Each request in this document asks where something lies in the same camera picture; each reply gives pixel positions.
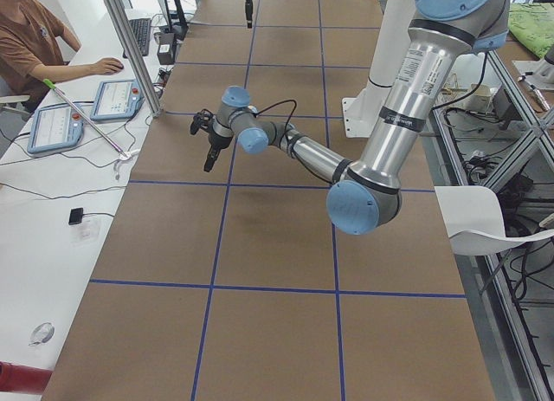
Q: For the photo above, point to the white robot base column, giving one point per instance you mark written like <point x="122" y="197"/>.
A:
<point x="360" y="113"/>

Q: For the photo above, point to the person's right hand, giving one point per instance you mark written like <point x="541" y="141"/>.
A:
<point x="108" y="66"/>

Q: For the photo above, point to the grey reaching tool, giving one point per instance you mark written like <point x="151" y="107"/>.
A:
<point x="124" y="156"/>

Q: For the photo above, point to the black power adapter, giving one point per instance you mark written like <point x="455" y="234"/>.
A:
<point x="166" y="49"/>

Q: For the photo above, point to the black keyboard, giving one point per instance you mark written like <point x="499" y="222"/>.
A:
<point x="141" y="29"/>

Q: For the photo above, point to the far blue teach pendant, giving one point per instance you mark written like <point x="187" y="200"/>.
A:
<point x="117" y="100"/>

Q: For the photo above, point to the blue teach pendant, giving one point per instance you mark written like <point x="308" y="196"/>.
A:
<point x="117" y="100"/>
<point x="56" y="128"/>

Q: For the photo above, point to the small black puck device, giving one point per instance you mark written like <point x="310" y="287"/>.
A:
<point x="75" y="216"/>

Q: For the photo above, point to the near blue teach pendant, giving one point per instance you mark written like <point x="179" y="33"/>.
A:
<point x="56" y="128"/>

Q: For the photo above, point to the person in brown shirt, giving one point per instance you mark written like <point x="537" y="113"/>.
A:
<point x="30" y="52"/>

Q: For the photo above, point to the clear plastic bag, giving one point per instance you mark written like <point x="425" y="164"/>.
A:
<point x="42" y="334"/>

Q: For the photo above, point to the white chair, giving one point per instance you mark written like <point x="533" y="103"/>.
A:
<point x="474" y="221"/>

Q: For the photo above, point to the green cloth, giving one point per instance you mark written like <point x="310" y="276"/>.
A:
<point x="532" y="25"/>

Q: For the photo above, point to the red object at edge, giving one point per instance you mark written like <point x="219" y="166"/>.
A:
<point x="24" y="379"/>

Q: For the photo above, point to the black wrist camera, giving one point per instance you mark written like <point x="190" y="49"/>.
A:
<point x="202" y="120"/>

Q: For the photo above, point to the aluminium profile post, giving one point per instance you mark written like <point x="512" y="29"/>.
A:
<point x="117" y="13"/>

